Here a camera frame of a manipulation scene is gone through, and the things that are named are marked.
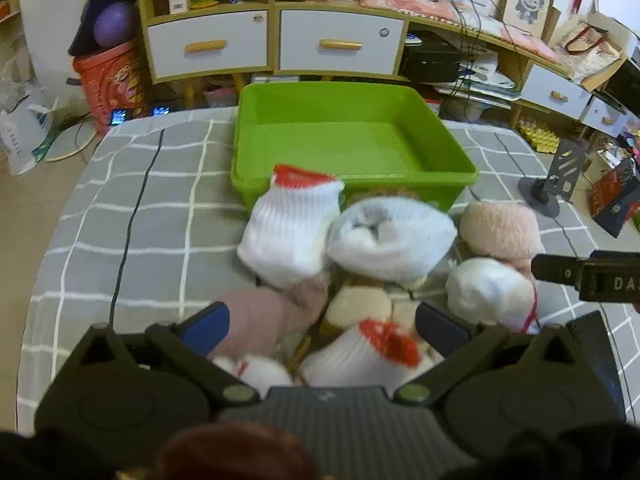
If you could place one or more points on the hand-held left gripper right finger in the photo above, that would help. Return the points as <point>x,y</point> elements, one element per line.
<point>440,329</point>

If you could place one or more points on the purple ball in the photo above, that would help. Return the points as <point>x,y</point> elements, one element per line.
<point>116,25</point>

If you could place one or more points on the stack of papers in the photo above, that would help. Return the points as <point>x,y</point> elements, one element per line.
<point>480,80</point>

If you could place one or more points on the black printer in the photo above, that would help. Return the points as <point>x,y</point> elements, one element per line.
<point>430,60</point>

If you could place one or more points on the grey checked cloth desktop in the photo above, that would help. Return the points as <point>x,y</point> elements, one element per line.
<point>165,240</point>

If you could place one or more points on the small white sock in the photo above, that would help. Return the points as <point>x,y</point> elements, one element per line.
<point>265,375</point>

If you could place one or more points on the small white drawer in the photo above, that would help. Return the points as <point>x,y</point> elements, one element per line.
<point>607,112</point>

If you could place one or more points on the small lit device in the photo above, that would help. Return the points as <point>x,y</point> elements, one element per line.
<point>161,110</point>
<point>120,117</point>

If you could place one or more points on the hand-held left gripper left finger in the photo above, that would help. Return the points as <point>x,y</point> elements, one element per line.
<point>210,329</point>

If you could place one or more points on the white round floor base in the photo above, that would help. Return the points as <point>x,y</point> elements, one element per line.
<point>70,142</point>

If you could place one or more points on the dark red cloth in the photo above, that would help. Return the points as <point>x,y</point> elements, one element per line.
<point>235,452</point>

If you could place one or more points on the mauve grey plush toy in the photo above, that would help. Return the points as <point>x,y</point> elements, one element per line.
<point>265,315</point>

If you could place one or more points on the dark blue gift box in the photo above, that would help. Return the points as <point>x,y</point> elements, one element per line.
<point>612,200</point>

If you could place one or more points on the black phone stand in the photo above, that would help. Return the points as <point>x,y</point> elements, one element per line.
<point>565,170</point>

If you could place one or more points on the pink cloth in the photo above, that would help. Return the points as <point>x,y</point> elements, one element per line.
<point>410,4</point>

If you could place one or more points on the white paper bag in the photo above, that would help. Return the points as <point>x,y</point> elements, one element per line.
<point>22,135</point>

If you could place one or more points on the green plastic bin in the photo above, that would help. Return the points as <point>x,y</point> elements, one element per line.
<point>325,140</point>

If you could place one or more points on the tray of yellow items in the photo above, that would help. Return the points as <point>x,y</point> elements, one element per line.
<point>537,137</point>

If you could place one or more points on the white red gift bag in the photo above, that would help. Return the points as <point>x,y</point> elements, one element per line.
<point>590,47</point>

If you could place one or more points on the dark bag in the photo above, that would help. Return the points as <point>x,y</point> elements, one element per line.
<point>87,35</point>

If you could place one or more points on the white brown plush dog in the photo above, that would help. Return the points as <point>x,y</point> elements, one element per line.
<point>357,305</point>

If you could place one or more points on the pink fluffy sock bundle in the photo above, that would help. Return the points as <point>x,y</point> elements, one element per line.
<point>500,232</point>

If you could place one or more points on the white sock with red trim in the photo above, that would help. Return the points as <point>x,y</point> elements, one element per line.
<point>485,290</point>

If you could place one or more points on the large white sock bundle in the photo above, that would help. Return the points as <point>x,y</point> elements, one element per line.
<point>390,245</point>

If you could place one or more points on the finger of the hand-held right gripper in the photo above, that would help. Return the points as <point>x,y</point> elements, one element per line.
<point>595,355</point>
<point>555,268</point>

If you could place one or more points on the white sock with red cuff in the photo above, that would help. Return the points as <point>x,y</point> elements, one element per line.
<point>350,360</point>
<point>285,230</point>

